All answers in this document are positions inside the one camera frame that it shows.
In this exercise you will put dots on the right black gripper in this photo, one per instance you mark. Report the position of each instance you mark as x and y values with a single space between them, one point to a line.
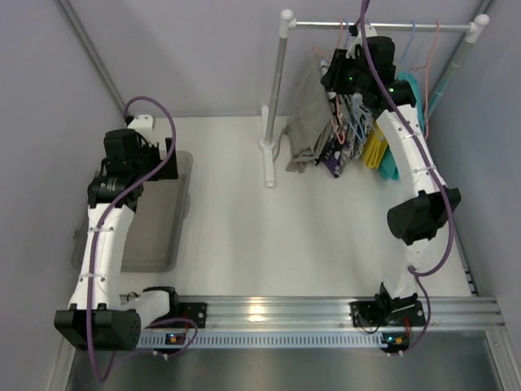
336 72

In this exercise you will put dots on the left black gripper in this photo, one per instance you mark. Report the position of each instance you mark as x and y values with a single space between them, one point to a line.
169 164

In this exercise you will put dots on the pink wire hanger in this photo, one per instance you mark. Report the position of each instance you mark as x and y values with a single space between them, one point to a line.
337 124

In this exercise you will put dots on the grey trousers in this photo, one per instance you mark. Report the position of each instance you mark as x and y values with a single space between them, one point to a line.
308 124

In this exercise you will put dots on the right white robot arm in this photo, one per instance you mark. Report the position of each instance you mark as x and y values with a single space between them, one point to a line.
424 220

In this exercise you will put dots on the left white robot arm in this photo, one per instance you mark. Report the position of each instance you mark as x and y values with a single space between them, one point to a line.
96 318

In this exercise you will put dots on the blue hanger with patterned garment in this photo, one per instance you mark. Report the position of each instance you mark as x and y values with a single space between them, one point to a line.
354 115

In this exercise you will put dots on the blue hanger with teal garment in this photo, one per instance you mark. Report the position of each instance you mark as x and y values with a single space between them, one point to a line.
402 61

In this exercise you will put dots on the blue hanger with yellow garment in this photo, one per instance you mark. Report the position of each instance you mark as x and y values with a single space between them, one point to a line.
365 121

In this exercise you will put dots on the far right pink hanger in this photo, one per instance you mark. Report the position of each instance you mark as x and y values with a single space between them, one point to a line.
426 67

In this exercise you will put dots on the purple patterned garment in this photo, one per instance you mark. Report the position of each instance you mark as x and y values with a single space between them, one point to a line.
335 155

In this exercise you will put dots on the yellow garment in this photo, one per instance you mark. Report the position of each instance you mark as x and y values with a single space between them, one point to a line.
375 147

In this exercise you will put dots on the white metal clothes rack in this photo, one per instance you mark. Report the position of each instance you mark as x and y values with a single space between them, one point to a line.
471 31

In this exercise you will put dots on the grey plastic bin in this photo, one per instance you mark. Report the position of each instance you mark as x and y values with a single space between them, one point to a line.
154 235

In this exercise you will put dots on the teal garment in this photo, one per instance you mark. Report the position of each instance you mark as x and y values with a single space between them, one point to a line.
387 167

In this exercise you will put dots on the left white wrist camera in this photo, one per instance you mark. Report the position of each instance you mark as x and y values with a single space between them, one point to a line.
143 124

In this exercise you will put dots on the aluminium mounting rail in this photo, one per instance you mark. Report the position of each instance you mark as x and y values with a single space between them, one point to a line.
329 314

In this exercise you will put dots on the grey slotted cable duct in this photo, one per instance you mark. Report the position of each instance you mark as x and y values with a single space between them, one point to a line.
244 340

